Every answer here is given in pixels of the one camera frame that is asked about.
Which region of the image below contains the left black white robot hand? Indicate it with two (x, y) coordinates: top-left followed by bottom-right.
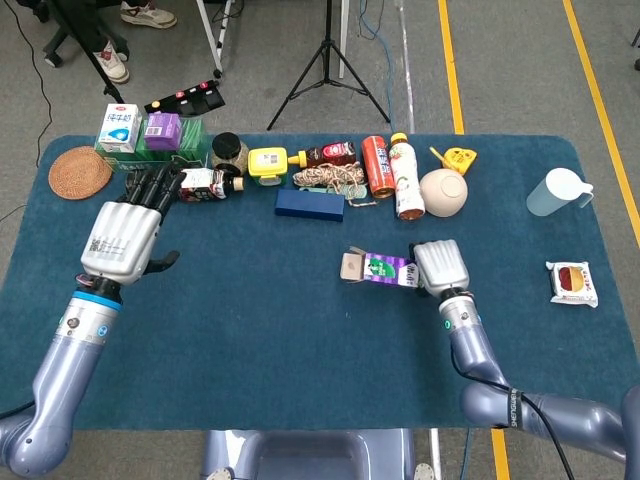
(79, 162), (187, 287)

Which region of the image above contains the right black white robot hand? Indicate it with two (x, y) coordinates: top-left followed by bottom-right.
(410, 238), (471, 301)

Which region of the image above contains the purple toothpaste carton box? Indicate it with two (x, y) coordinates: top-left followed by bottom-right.
(339, 245), (421, 289)

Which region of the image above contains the small purple box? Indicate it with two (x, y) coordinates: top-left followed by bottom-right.
(143, 112), (183, 152)

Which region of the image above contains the green package stack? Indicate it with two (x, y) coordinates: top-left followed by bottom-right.
(94, 117), (210, 174)

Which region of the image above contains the dark blue rectangular box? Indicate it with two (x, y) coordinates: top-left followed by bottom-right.
(274, 187), (346, 223)

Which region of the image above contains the beige bowl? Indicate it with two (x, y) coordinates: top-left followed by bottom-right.
(418, 167), (470, 219)

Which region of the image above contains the round woven rattan coaster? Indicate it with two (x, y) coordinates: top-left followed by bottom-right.
(48, 145), (114, 201)

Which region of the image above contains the white drink bottle yellow cap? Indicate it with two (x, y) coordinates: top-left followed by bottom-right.
(388, 132), (427, 222)

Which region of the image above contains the dark tea drink bottle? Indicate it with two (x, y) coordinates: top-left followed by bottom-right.
(172, 167), (246, 204)

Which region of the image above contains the yellow tape measure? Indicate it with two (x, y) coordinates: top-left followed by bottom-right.
(429, 146), (478, 176)

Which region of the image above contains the white blue milk carton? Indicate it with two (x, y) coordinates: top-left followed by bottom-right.
(95, 103), (144, 154)

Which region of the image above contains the wrapped snack packet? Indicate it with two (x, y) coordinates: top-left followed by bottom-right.
(544, 260), (600, 309)

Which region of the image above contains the translucent white pitcher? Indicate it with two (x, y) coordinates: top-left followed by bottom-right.
(525, 167), (595, 217)

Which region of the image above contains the glass jar black lid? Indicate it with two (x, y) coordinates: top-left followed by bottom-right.
(210, 131), (250, 176)

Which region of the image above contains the black foot pedal strip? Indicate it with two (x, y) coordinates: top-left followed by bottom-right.
(143, 79), (226, 116)

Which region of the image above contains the blue table cloth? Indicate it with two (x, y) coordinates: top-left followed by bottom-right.
(0, 132), (629, 432)

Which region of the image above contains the brown sauce bottle yellow cap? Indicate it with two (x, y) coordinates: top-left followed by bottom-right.
(288, 141), (358, 170)

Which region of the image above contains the yellow green lidded container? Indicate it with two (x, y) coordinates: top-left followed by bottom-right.
(247, 146), (290, 189)

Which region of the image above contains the white red sneaker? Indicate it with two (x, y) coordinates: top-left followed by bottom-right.
(119, 0), (179, 30)
(92, 39), (131, 85)

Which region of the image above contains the black office chair base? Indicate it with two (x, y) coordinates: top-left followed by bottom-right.
(42, 19), (69, 69)

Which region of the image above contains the grey robot torso base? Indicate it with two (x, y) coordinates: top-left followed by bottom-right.
(199, 428), (419, 480)

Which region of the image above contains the black tripod stand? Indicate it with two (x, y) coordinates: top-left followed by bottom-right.
(266, 0), (392, 132)

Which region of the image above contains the white upright pole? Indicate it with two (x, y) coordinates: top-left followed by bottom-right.
(338, 0), (351, 80)

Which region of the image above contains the coiled rope bundle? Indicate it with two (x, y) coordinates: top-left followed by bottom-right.
(291, 162), (376, 209)

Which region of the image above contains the black floor cable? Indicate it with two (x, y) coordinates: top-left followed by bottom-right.
(2, 0), (55, 169)

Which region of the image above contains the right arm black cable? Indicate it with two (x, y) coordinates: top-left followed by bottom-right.
(449, 344), (576, 480)

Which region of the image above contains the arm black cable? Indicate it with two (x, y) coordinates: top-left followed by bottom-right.
(0, 399), (37, 422)
(449, 344), (576, 480)

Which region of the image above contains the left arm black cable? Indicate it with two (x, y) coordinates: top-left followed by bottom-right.
(0, 399), (37, 422)

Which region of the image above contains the blue floor cable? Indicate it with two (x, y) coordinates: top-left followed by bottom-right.
(358, 0), (396, 126)

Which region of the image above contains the white wheeled stand frame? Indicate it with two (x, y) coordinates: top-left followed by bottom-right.
(195, 0), (234, 80)

